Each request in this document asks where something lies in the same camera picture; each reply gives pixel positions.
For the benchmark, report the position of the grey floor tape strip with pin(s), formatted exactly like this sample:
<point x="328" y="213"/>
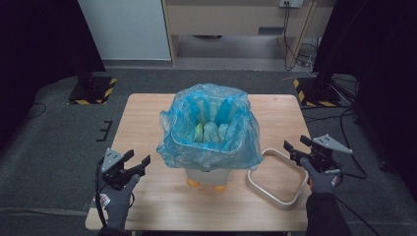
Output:
<point x="87" y="205"/>

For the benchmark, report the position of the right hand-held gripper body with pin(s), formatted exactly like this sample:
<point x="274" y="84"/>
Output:
<point x="327" y="146"/>

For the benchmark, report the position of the cream trash bin with face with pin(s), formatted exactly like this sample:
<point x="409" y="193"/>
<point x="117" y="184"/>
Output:
<point x="208" y="177"/>

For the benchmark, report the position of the green crumpled wad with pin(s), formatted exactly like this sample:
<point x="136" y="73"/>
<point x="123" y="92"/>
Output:
<point x="198" y="132"/>

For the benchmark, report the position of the white crumpled wad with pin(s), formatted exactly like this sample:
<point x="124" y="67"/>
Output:
<point x="211" y="132"/>

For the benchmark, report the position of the white cabinet panel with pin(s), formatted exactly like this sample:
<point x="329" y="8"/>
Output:
<point x="124" y="29"/>

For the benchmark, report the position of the person's right hand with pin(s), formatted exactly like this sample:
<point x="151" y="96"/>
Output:
<point x="319" y="182"/>

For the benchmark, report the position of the black stand with striped base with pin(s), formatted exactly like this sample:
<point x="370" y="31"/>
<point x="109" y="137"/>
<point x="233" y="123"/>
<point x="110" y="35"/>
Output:
<point x="93" y="93"/>
<point x="316" y="93"/>

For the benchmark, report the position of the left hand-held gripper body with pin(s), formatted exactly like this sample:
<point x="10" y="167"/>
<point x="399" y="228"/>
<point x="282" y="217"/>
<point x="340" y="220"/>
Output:
<point x="113" y="162"/>

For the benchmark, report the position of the black curtain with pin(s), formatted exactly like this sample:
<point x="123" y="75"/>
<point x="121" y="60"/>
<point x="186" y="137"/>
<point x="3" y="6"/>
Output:
<point x="383" y="65"/>
<point x="39" y="49"/>

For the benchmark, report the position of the blue plastic trash bag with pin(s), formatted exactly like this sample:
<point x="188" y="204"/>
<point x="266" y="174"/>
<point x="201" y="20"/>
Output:
<point x="242" y="144"/>

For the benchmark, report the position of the wooden desk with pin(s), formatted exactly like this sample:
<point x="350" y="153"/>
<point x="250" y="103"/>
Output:
<point x="229" y="18"/>

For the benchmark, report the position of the grey power socket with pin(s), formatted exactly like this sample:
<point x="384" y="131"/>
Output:
<point x="291" y="3"/>

